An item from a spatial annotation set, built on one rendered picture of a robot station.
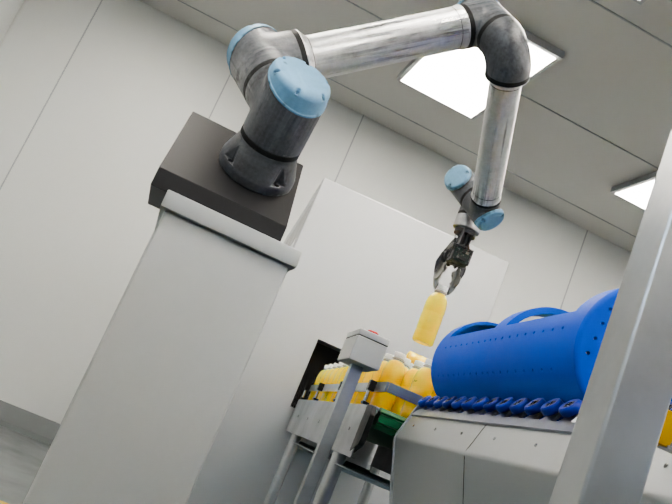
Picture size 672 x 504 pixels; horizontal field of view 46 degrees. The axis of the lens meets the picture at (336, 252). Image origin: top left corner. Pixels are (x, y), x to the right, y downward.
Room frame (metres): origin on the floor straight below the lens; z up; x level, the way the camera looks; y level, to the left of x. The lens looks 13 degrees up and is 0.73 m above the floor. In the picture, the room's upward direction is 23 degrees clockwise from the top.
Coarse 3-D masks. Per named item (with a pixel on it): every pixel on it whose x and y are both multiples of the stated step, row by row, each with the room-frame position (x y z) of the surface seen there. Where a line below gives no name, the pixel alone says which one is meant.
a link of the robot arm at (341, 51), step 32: (480, 0) 1.82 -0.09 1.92; (256, 32) 1.74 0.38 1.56; (288, 32) 1.74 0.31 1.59; (320, 32) 1.78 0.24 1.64; (352, 32) 1.76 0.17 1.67; (384, 32) 1.77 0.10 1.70; (416, 32) 1.78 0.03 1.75; (448, 32) 1.80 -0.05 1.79; (480, 32) 1.81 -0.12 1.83; (256, 64) 1.69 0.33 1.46; (320, 64) 1.77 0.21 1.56; (352, 64) 1.79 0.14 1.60; (384, 64) 1.83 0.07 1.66
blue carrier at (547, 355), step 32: (512, 320) 1.77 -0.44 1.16; (544, 320) 1.56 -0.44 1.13; (576, 320) 1.40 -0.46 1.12; (608, 320) 1.37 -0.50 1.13; (448, 352) 2.10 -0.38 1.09; (480, 352) 1.85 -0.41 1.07; (512, 352) 1.65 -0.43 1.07; (544, 352) 1.50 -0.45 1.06; (576, 352) 1.37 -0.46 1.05; (448, 384) 2.09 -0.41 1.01; (480, 384) 1.86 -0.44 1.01; (512, 384) 1.67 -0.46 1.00; (544, 384) 1.51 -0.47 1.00; (576, 384) 1.38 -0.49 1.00; (544, 416) 1.61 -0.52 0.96
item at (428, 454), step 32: (416, 448) 2.09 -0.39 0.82; (448, 448) 1.84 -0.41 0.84; (480, 448) 1.65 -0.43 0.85; (512, 448) 1.51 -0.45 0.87; (544, 448) 1.39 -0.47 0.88; (416, 480) 2.08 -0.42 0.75; (448, 480) 1.82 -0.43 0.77; (480, 480) 1.62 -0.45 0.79; (512, 480) 1.46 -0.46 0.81; (544, 480) 1.33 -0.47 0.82
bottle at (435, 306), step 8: (432, 296) 2.44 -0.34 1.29; (440, 296) 2.44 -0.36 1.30; (432, 304) 2.43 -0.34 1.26; (440, 304) 2.43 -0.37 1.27; (424, 312) 2.44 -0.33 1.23; (432, 312) 2.43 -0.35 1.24; (440, 312) 2.43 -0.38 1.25; (424, 320) 2.44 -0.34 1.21; (432, 320) 2.43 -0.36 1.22; (440, 320) 2.44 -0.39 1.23; (416, 328) 2.46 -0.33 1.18; (424, 328) 2.43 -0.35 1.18; (432, 328) 2.43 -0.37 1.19; (416, 336) 2.44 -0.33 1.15; (424, 336) 2.43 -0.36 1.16; (432, 336) 2.43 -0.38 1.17; (424, 344) 2.48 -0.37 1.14; (432, 344) 2.45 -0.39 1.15
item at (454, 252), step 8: (456, 232) 2.45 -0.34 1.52; (464, 232) 2.39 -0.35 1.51; (472, 232) 2.40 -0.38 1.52; (456, 240) 2.45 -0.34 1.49; (464, 240) 2.41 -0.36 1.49; (448, 248) 2.43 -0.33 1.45; (456, 248) 2.40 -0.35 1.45; (464, 248) 2.40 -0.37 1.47; (448, 256) 2.39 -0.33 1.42; (456, 256) 2.40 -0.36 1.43; (464, 256) 2.40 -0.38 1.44; (456, 264) 2.45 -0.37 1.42; (464, 264) 2.40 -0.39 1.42
